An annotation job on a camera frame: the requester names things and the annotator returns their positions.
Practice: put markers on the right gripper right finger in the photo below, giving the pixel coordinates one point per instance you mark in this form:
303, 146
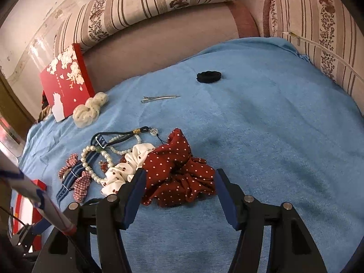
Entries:
246, 215

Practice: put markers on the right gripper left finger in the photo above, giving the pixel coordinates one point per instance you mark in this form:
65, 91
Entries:
114, 213

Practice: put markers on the white cherry print scrunchie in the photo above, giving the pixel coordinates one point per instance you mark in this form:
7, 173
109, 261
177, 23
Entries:
124, 172

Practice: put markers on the red plaid scrunchie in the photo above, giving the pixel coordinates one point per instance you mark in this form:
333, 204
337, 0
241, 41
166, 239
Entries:
74, 178

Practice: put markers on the red white-dotted scrunchie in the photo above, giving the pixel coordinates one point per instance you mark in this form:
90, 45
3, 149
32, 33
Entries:
174, 176

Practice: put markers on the red open gift box tray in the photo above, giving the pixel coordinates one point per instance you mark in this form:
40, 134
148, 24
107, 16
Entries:
26, 213

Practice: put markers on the cream dotted scrunchie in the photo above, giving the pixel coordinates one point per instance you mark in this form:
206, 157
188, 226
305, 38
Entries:
85, 114

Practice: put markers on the blue terry cloth cover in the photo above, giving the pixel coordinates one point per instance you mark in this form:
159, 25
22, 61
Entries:
277, 126

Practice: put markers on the silver metal hair clip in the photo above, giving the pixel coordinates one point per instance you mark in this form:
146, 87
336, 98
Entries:
156, 98

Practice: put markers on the red floral box lid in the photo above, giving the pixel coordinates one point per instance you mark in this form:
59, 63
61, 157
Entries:
66, 83

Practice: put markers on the brown sofa backrest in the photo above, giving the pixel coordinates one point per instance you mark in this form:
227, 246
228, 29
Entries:
164, 40

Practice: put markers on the striped floral bolster left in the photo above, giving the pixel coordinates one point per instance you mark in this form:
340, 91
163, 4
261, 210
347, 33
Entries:
99, 19

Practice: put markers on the striped floral cushion right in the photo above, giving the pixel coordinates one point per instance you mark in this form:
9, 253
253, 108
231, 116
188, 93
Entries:
326, 33

